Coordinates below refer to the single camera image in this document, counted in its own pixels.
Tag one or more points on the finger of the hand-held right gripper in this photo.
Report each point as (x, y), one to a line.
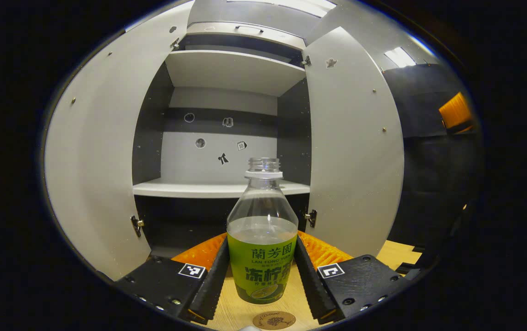
(455, 112)

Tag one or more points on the long ceiling light panel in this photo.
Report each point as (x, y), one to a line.
(300, 5)

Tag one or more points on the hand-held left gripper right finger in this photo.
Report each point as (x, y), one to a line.
(309, 285)

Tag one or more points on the white cabinet door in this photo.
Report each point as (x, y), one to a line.
(355, 151)
(98, 151)

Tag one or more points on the white cabinet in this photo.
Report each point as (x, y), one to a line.
(231, 71)

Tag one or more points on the green label drink bottle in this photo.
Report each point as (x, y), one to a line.
(263, 271)

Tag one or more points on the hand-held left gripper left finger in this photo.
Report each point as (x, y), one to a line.
(212, 285)

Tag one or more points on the round brown coaster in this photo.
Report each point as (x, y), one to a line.
(274, 320)

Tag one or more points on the black backdrop cloth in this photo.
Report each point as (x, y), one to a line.
(433, 174)

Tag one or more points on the metal door hinge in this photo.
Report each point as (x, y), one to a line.
(311, 218)
(137, 226)
(307, 60)
(175, 43)

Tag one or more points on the small ceiling light panel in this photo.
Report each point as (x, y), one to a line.
(400, 57)

